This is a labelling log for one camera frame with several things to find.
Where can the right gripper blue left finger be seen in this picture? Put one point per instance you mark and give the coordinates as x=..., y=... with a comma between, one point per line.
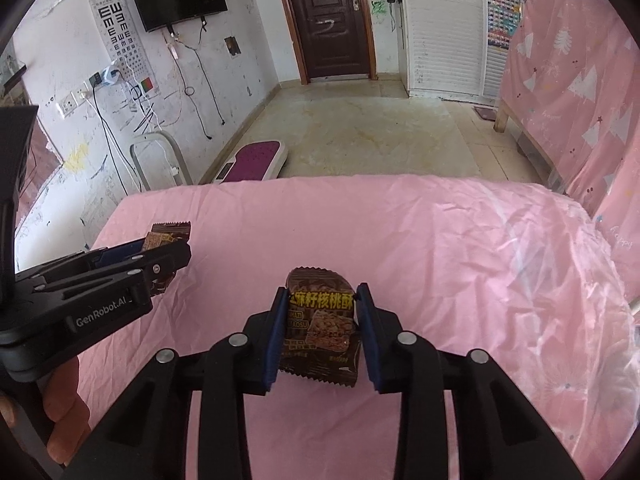
x=144, y=434

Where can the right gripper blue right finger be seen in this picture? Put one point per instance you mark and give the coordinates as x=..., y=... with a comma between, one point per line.
x=500, y=435

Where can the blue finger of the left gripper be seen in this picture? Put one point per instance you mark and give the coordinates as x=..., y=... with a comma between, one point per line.
x=116, y=254

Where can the brown snack wrapper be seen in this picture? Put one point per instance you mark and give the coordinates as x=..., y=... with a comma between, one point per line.
x=322, y=338
x=163, y=234

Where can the left hand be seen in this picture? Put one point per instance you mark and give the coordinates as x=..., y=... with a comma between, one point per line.
x=64, y=406

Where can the purple white floor scale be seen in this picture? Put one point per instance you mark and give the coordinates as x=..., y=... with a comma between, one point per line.
x=254, y=161

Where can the eye test chart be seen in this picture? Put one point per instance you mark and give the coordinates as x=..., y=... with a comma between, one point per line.
x=123, y=44

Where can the small purple floor mat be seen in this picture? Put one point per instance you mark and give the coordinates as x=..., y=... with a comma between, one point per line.
x=486, y=113

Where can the dark brown door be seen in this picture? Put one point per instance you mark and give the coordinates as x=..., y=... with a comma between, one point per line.
x=331, y=39

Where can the pink tree-pattern curtain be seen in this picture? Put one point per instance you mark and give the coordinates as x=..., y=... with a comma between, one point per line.
x=572, y=81

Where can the white wardrobe louvred door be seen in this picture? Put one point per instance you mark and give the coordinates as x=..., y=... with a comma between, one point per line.
x=444, y=45

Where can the white folding frame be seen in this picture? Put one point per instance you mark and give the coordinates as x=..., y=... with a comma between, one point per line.
x=158, y=161

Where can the white wall power socket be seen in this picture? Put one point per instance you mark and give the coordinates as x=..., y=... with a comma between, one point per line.
x=69, y=103

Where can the colourful wall chart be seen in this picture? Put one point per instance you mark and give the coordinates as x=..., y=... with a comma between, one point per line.
x=503, y=17

